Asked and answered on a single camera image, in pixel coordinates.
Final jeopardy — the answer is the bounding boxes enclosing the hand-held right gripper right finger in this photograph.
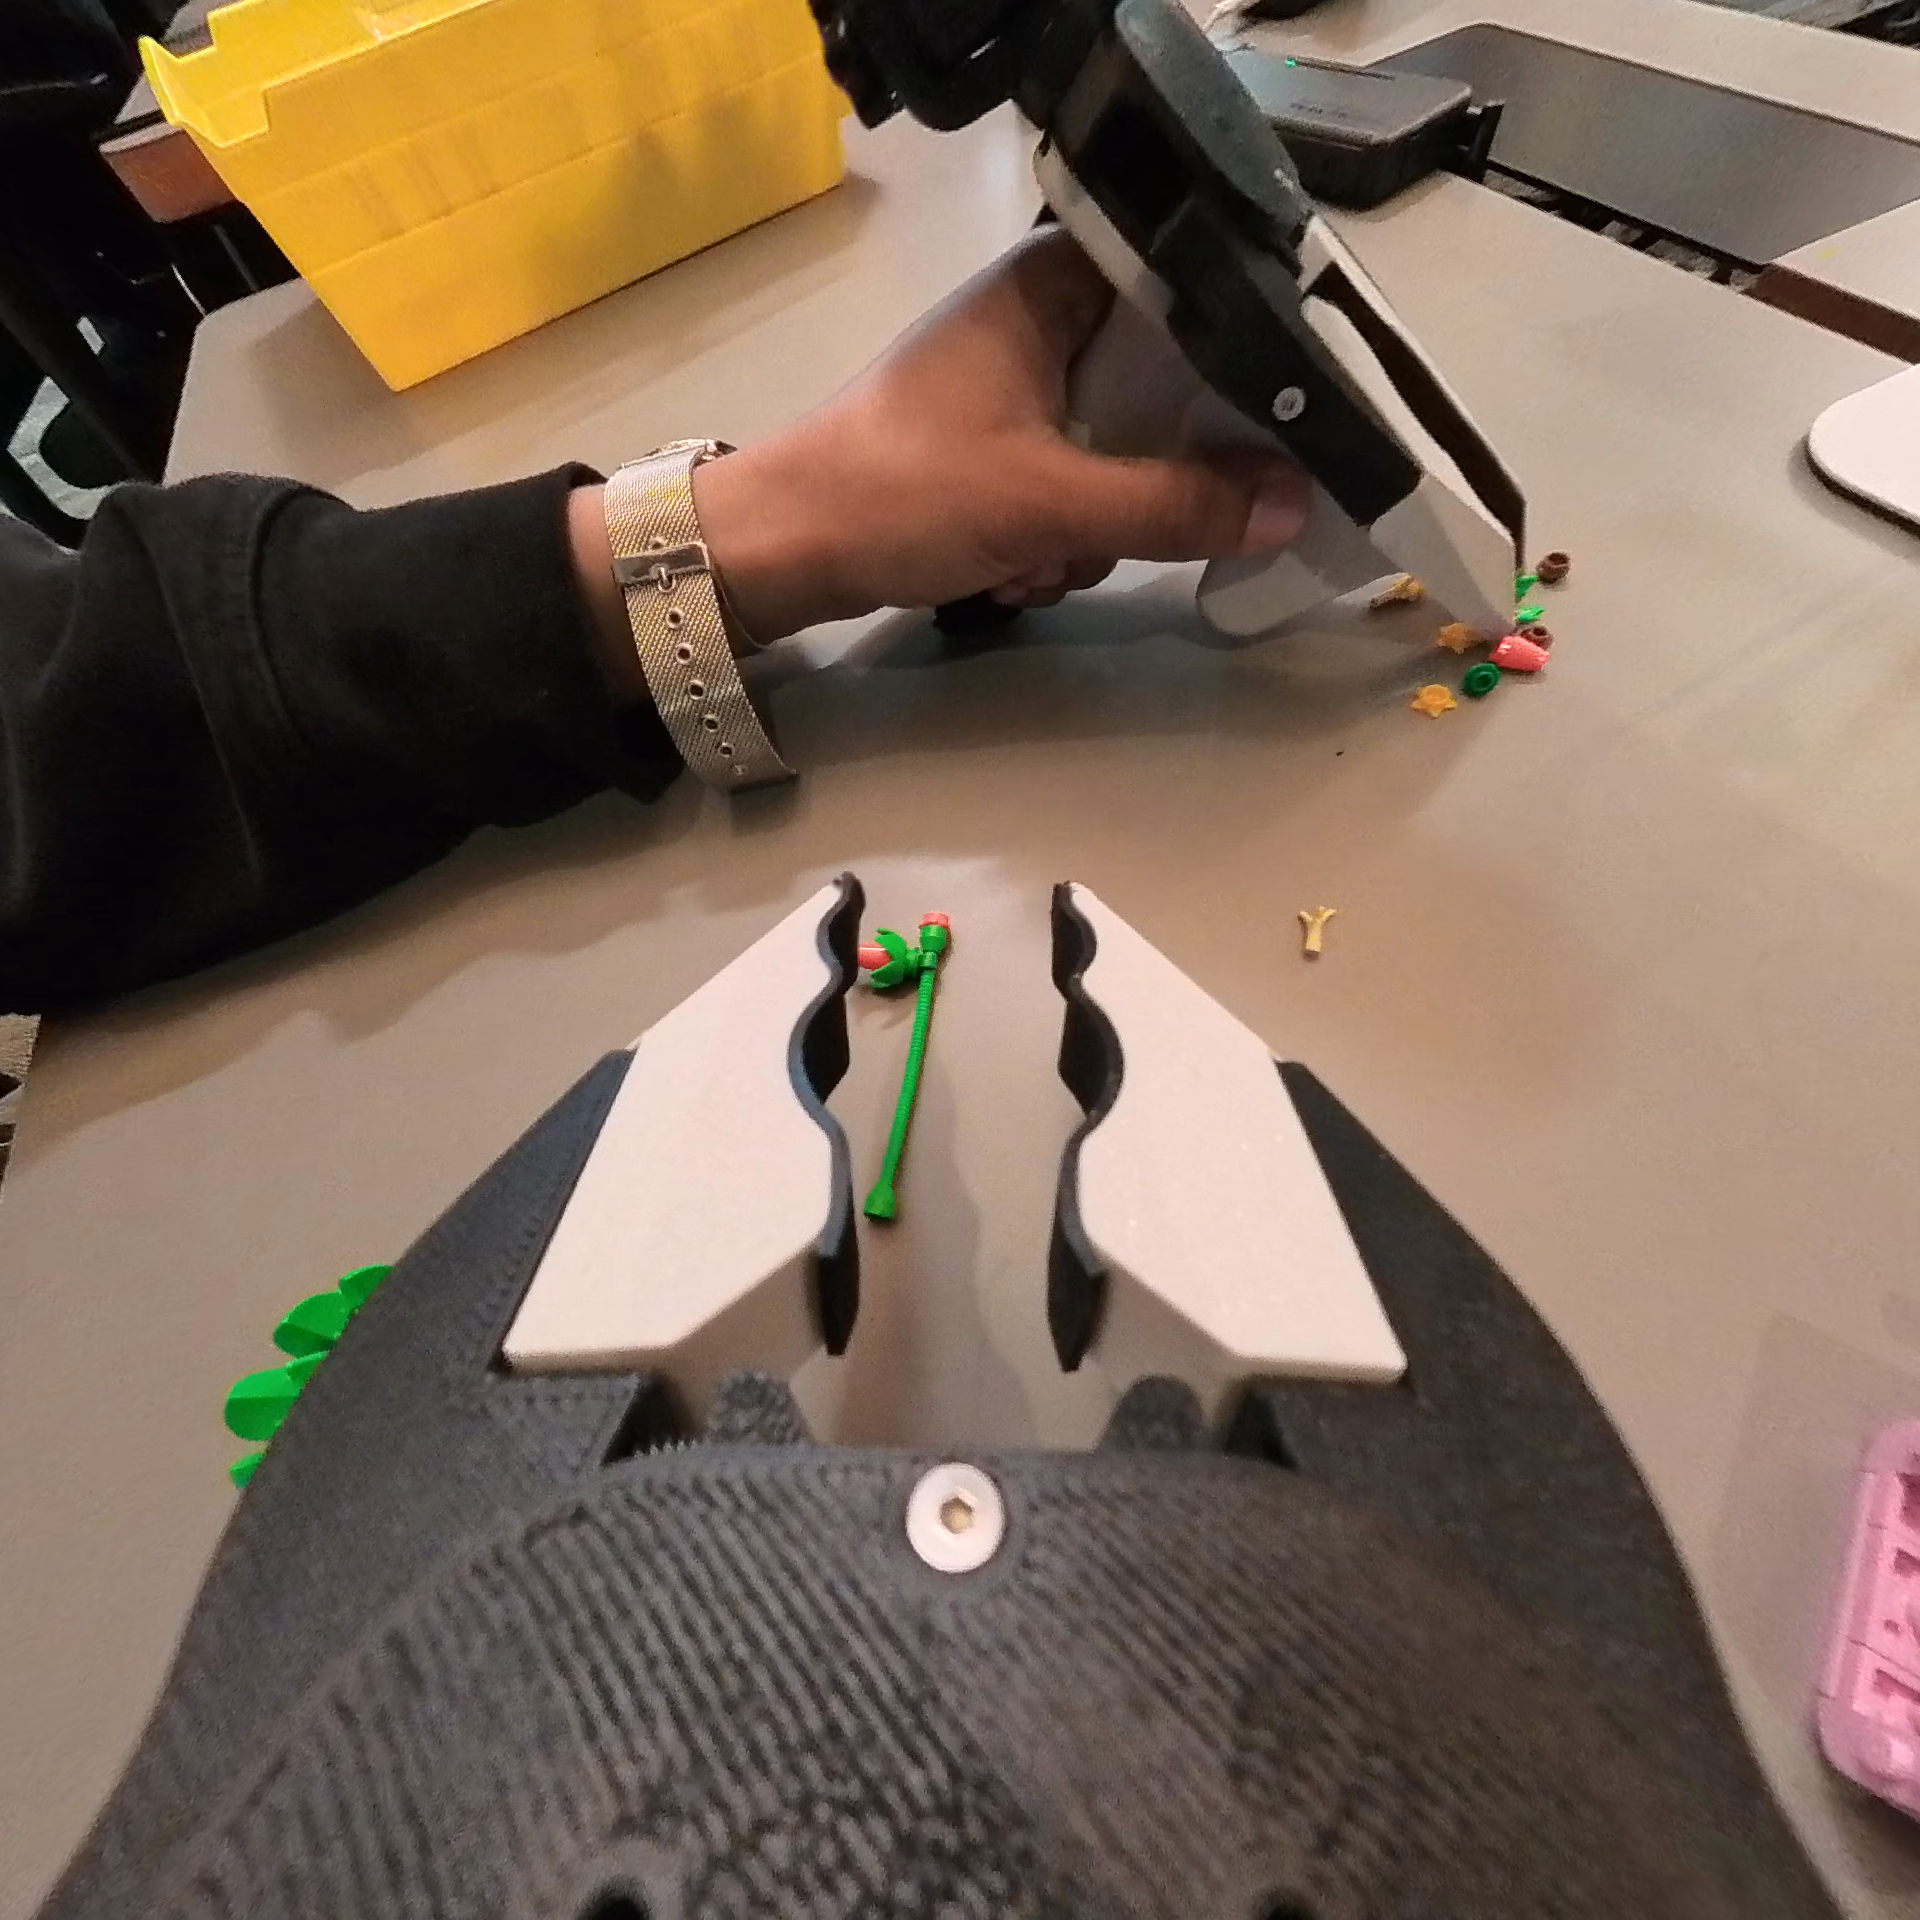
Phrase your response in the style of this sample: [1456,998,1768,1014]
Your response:
[1055,882,1406,1443]

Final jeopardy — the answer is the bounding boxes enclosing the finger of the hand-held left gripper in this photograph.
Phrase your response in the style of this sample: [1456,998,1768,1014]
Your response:
[1196,295,1527,640]
[1309,221,1533,549]

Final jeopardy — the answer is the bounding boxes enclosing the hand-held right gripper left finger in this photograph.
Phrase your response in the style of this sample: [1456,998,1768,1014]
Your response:
[503,877,865,1443]

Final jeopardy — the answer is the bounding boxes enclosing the green toy flower stem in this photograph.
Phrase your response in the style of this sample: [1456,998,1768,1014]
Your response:
[863,907,957,1221]

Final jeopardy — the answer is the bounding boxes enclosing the person's left forearm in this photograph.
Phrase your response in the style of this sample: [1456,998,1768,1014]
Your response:
[0,459,684,1014]

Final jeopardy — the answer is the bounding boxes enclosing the person's left hand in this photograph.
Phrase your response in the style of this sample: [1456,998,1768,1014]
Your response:
[707,227,1322,652]

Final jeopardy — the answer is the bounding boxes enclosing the black battery box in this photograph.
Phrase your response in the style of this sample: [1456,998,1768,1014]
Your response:
[1246,46,1511,210]

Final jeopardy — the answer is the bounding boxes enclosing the green leafy toy plant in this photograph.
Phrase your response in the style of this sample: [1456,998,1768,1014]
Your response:
[216,1263,396,1492]

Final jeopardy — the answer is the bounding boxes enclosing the white stand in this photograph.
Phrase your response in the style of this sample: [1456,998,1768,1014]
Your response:
[1808,361,1920,525]

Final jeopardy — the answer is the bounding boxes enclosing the silver mesh wristwatch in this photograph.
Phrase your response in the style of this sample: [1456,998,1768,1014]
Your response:
[599,438,800,790]

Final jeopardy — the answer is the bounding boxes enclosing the yellow plastic bin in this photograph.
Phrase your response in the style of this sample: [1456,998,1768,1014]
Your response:
[135,0,852,398]

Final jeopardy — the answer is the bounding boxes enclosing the pink square toy figure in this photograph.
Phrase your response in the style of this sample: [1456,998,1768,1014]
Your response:
[1819,1415,1920,1823]

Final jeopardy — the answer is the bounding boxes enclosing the black office chair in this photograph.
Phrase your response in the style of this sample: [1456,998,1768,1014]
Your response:
[0,0,212,525]

